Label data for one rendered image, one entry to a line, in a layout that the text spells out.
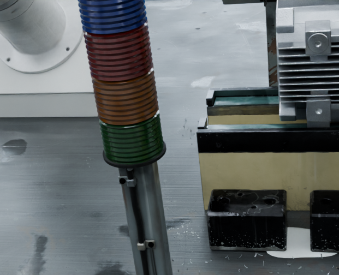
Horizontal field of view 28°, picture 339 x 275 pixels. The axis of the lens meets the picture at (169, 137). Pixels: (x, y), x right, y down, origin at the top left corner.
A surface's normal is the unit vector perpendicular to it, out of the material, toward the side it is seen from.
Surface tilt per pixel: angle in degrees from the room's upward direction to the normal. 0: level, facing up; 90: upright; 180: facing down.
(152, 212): 90
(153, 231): 90
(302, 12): 36
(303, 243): 0
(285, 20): 45
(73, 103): 90
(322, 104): 90
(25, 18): 123
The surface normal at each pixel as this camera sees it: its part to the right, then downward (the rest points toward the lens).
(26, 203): -0.11, -0.87
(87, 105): -0.19, 0.48
